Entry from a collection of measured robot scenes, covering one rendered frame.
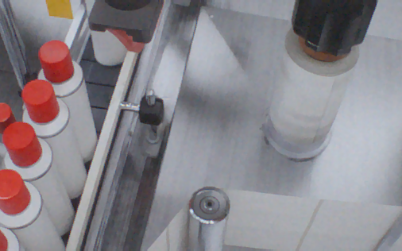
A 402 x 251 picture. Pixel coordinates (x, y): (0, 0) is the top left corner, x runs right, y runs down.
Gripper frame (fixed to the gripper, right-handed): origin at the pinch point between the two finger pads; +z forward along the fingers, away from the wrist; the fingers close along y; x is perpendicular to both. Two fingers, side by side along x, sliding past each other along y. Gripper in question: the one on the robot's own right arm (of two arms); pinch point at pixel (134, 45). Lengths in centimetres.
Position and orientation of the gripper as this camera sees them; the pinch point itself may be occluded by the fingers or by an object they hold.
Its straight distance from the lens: 72.0
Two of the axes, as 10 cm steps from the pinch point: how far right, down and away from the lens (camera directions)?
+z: -0.1, 5.4, 8.4
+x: -9.8, -1.7, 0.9
